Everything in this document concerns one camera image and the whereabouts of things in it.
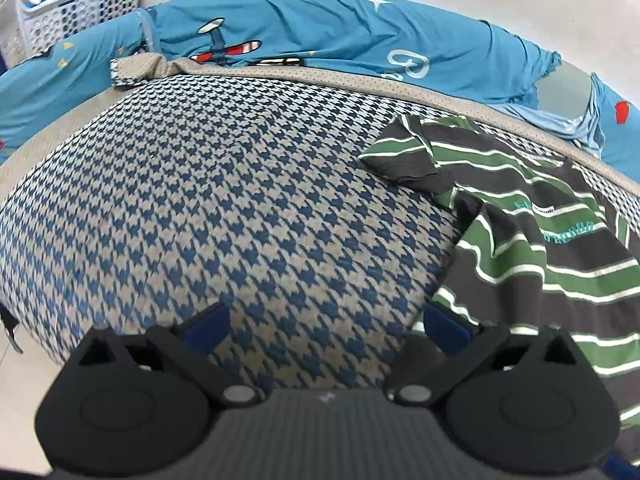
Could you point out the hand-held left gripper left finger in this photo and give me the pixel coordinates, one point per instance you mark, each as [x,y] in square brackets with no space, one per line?
[207,326]

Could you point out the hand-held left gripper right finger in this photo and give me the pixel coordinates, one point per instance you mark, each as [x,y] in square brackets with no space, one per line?
[445,329]

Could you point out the green grey striped shirt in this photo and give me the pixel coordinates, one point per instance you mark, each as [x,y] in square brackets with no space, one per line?
[525,240]

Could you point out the houndstooth mattress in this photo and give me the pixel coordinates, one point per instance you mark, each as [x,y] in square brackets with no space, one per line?
[225,200]

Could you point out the light blue cloth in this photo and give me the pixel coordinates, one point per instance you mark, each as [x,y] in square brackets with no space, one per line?
[575,127]

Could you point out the grey pillow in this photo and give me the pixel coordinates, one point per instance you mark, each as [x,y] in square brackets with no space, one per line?
[562,90]

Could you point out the blue printed blanket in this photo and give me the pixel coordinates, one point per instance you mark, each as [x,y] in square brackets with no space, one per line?
[325,25]

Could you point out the white perforated plastic basket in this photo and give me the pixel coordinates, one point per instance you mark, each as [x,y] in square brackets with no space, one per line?
[85,7]

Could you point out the clear plastic bag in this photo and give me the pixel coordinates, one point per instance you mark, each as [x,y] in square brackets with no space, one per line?
[12,15]

